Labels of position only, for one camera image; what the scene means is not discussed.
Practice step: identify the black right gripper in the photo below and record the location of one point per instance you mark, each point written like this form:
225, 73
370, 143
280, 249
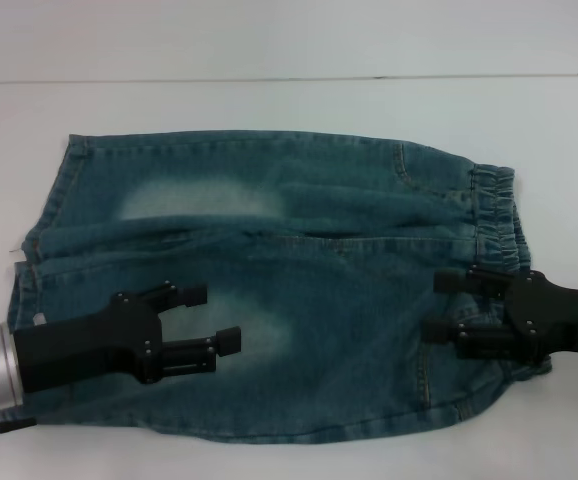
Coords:
554, 320

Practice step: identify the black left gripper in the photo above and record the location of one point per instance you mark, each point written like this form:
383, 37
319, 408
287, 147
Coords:
84, 345

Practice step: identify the blue denim shorts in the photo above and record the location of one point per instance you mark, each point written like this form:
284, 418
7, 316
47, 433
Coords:
319, 310

